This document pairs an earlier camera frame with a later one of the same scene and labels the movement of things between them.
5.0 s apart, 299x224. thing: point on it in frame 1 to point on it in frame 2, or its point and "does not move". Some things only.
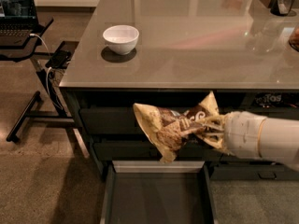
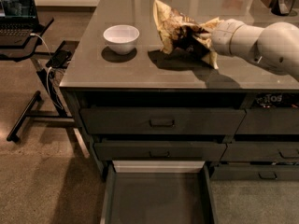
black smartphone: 60,59 does not move
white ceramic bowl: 121,39 does not move
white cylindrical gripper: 242,133 to 221,37
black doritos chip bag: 277,100 does not move
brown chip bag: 165,128 to 177,32
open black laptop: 19,20 does not move
